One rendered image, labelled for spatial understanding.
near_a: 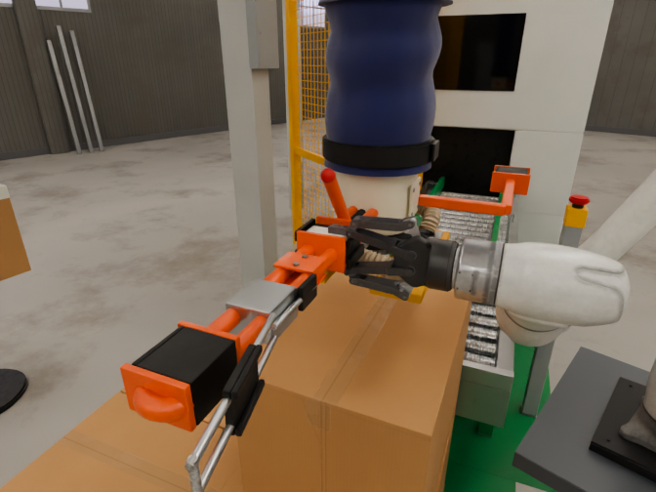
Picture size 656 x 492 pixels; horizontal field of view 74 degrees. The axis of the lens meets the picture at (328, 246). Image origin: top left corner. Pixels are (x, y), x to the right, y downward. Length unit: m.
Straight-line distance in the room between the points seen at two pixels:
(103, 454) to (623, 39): 11.60
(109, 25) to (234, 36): 7.30
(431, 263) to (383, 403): 0.31
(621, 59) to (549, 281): 11.32
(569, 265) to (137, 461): 1.13
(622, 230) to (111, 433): 1.32
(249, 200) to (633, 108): 10.32
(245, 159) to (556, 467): 1.84
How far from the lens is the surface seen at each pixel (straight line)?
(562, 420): 1.20
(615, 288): 0.63
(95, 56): 9.34
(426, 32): 0.83
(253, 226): 2.40
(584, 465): 1.12
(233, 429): 0.42
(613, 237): 0.82
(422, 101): 0.83
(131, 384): 0.45
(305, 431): 0.90
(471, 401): 1.59
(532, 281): 0.61
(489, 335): 1.80
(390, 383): 0.87
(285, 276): 0.61
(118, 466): 1.37
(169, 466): 1.32
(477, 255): 0.62
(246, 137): 2.28
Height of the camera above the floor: 1.51
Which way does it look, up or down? 23 degrees down
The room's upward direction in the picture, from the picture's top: straight up
